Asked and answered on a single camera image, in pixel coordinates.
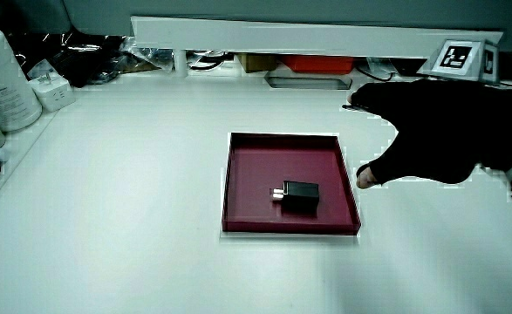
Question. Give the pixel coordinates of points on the person's right hand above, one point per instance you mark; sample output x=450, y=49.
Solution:
x=447, y=131

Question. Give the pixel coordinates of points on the black charger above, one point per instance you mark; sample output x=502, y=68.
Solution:
x=300, y=195

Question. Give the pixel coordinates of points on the dark red square plate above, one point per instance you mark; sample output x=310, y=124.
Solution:
x=255, y=174

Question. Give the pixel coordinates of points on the orange box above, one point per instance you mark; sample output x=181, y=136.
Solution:
x=317, y=63

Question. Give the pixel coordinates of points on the flat grey tray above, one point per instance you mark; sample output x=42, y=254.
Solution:
x=308, y=82

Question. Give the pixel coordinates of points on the white shelf board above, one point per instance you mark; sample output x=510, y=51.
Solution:
x=281, y=38

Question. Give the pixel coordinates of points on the brown cardboard box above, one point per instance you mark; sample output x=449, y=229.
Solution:
x=257, y=62

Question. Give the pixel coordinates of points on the clear plastic bag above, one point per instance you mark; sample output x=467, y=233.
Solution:
x=148, y=56

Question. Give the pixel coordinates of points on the black pouch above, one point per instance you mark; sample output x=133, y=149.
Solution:
x=81, y=65

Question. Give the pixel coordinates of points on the white power adapter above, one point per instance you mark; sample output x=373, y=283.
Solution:
x=54, y=91

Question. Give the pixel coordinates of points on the white cylindrical container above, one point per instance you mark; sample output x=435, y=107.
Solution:
x=0, y=78

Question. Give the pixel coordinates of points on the white shelf post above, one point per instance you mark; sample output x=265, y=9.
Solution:
x=180, y=63

